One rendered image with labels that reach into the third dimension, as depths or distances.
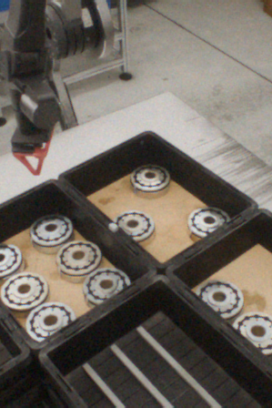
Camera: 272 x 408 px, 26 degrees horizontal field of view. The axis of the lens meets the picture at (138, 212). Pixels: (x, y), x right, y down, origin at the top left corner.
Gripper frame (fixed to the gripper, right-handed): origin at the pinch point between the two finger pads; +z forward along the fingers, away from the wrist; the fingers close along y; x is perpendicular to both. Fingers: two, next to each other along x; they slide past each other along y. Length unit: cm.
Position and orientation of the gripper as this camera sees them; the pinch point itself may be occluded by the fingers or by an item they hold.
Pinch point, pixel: (39, 162)
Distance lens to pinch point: 125.9
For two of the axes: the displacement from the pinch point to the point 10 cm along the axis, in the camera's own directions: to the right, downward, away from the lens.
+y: 1.1, -6.8, 7.2
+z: 0.5, 7.3, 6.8
